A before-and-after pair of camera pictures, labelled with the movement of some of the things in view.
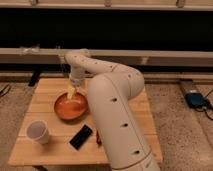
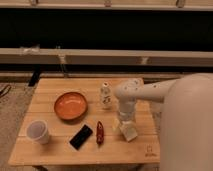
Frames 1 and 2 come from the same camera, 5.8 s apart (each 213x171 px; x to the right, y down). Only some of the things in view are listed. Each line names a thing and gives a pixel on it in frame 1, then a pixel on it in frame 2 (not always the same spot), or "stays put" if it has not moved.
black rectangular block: (81, 137) stays put
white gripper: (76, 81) → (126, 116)
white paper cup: (37, 130) stays put
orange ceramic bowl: (71, 109) stays put
